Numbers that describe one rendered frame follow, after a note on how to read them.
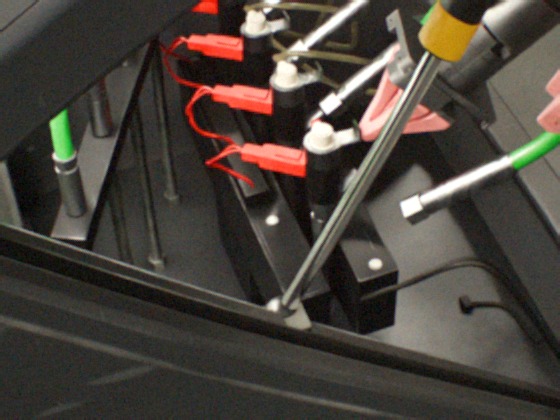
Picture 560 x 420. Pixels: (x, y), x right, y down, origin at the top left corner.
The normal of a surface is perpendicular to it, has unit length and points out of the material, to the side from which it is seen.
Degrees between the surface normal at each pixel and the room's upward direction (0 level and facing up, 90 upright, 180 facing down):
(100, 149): 0
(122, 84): 0
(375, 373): 43
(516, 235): 90
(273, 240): 0
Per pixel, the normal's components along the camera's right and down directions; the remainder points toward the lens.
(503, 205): -0.94, 0.26
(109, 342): 0.33, 0.68
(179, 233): -0.04, -0.69
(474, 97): 0.66, -0.53
